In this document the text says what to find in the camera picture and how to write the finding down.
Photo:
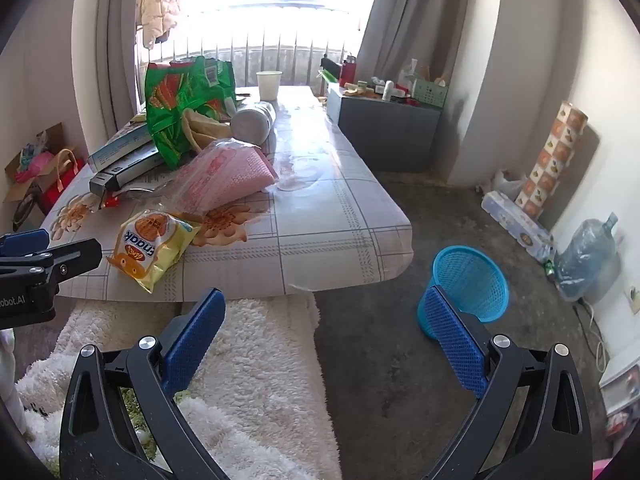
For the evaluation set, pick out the clear wrapped water jug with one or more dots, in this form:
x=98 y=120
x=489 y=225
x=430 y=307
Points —
x=585 y=260

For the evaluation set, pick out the small white bottle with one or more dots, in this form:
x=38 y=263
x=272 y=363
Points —
x=388 y=91

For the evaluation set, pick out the cream puffer jacket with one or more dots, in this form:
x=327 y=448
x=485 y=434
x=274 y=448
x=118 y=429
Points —
x=157 y=5

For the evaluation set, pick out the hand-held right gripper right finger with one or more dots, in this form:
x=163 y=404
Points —
x=457 y=340

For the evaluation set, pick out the small red wrapper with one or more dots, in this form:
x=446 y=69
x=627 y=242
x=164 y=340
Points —
x=111 y=201

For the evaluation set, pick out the wall socket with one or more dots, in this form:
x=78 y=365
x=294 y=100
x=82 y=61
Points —
x=634 y=300

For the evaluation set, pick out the floral checked tablecloth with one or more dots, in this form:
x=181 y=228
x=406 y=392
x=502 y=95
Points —
x=320 y=220

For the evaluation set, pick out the red thermos bottle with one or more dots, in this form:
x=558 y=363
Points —
x=346 y=75

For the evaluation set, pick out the white plastic jar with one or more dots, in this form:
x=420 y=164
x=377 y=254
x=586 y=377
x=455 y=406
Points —
x=252 y=122

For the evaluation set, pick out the window railing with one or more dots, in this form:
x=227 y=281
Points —
x=300 y=55

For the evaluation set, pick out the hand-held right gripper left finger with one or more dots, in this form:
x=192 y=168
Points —
x=197 y=335

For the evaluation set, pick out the open cardboard box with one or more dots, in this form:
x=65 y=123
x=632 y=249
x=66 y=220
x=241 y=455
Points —
x=22 y=190

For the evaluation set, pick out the white paper cup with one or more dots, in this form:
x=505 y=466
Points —
x=269 y=87

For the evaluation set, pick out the toilet paper pack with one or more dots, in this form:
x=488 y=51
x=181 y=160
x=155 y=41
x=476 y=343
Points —
x=515 y=225

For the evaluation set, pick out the green snack bag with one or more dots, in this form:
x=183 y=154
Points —
x=170 y=95

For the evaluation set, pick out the yellow snack packet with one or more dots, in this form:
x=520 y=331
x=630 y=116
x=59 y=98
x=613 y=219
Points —
x=150 y=255

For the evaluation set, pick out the blue and white box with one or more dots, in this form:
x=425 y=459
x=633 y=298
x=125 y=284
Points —
x=120 y=147

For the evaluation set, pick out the pink cloth packet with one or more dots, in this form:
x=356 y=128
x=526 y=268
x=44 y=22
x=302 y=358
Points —
x=225 y=175

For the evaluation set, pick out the white water dispenser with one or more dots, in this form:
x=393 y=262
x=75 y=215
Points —
x=620 y=380

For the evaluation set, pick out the red gift bag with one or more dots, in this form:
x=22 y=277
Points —
x=67 y=175

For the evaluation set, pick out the grey cabinet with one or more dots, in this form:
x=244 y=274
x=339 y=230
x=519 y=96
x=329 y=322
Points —
x=385 y=135

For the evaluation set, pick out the blue plastic mesh wastebasket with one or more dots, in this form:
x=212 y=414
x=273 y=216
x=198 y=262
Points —
x=475 y=280

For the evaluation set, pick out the green plastic basket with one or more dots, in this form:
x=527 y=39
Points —
x=430 y=94

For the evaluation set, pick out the grey curtain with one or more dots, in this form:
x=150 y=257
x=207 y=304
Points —
x=105 y=60
x=415 y=20

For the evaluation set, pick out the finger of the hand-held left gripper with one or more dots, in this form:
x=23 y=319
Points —
x=22 y=243
x=70 y=262

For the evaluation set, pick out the white fluffy rug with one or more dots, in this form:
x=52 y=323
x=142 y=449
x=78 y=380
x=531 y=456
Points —
x=260 y=360

